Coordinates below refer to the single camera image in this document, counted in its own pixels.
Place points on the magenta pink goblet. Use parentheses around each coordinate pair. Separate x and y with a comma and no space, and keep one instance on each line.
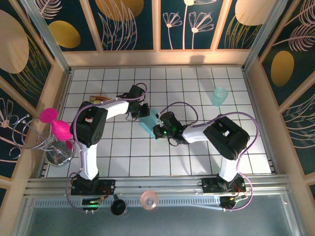
(60,130)

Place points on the translucent pink cup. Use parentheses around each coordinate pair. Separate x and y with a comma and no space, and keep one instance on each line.
(148,200)

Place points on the perforated metal strip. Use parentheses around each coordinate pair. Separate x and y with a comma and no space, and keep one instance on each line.
(177,202)

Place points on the aluminium frame rail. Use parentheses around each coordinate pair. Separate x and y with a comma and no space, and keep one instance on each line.
(160,183)

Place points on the translucent teal plastic cup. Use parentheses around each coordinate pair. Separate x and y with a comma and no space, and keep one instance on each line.
(219,97)

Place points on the black controller board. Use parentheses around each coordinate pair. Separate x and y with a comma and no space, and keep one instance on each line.
(231,200)
(92,202)

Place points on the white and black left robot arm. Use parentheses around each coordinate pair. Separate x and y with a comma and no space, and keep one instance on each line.
(115,108)

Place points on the aluminium corner post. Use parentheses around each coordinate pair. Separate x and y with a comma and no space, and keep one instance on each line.
(46,34)
(265,33)

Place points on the red yellow snack packet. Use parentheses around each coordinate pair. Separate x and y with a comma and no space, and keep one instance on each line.
(98,99)

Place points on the light blue cloth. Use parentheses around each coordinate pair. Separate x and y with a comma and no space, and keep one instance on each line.
(147,123)

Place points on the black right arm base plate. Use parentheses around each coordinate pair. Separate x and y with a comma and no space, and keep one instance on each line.
(209,185)

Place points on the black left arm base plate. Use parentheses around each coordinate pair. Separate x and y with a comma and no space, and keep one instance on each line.
(108,185)

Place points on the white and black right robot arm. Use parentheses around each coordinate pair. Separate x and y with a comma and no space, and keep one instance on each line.
(197,134)

